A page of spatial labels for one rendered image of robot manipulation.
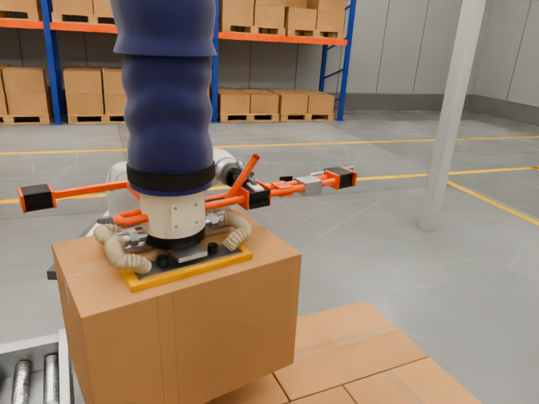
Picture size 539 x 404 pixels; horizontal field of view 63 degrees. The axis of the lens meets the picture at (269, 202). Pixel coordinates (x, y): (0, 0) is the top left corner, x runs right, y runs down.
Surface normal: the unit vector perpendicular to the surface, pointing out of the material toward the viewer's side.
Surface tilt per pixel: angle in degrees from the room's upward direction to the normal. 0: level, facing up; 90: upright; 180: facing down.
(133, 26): 99
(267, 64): 90
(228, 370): 90
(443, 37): 90
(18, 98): 90
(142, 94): 73
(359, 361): 0
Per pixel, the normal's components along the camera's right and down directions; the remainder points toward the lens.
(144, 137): -0.47, 0.06
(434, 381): 0.06, -0.93
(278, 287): 0.54, 0.33
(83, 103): 0.32, 0.36
